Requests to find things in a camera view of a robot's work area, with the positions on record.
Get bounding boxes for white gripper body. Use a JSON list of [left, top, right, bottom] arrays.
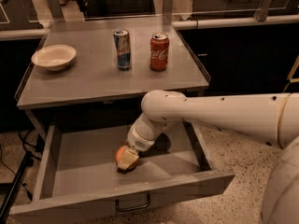
[[127, 125, 154, 152]]

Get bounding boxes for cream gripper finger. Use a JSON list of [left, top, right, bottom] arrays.
[[117, 147, 140, 171]]

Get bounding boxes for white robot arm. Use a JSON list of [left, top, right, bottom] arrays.
[[116, 90, 299, 224]]

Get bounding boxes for grey open drawer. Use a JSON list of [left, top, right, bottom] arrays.
[[10, 122, 235, 224]]

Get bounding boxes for grey cabinet table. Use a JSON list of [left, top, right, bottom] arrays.
[[17, 16, 209, 136]]

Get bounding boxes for red cola can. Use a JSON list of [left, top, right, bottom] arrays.
[[150, 33, 170, 71]]

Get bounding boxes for black stand leg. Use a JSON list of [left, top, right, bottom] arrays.
[[0, 151, 33, 224]]

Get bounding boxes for blue silver drink can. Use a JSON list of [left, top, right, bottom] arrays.
[[113, 29, 131, 71]]

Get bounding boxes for white bowl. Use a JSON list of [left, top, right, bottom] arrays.
[[31, 45, 77, 71]]

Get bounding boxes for wheeled cart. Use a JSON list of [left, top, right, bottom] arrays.
[[283, 55, 299, 91]]

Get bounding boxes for black drawer handle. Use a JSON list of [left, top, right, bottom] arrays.
[[115, 193, 151, 213]]

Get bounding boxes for black cables on floor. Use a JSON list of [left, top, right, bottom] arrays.
[[0, 129, 43, 201]]

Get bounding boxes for white horizontal rail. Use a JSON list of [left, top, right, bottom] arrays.
[[172, 15, 299, 30]]

